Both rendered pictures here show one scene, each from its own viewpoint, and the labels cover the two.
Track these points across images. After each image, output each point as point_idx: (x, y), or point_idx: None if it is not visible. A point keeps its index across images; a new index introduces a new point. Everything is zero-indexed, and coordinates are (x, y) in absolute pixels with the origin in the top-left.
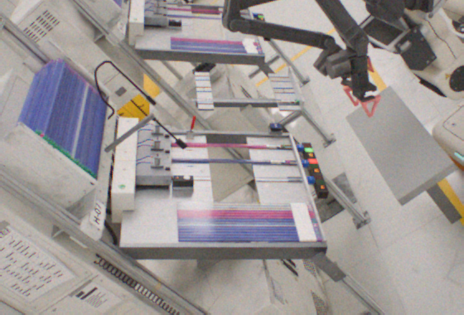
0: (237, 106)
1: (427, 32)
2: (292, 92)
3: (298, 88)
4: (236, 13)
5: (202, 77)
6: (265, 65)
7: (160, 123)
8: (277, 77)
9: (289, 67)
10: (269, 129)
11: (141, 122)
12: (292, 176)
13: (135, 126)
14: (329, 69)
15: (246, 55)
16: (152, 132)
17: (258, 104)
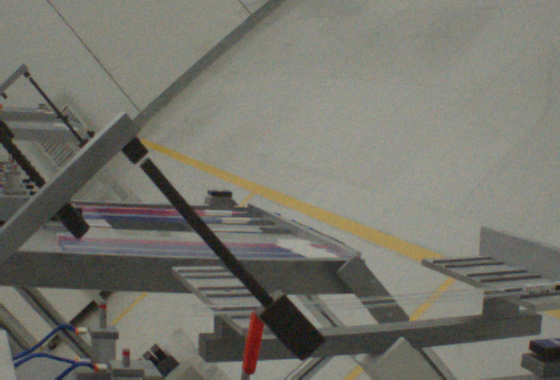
0: (359, 350)
1: None
2: (532, 275)
3: (558, 248)
4: None
5: (206, 274)
6: (373, 281)
7: (169, 183)
8: (456, 261)
9: (485, 227)
10: (539, 360)
11: (60, 172)
12: None
13: (26, 204)
14: None
15: (307, 260)
16: (83, 370)
17: (432, 335)
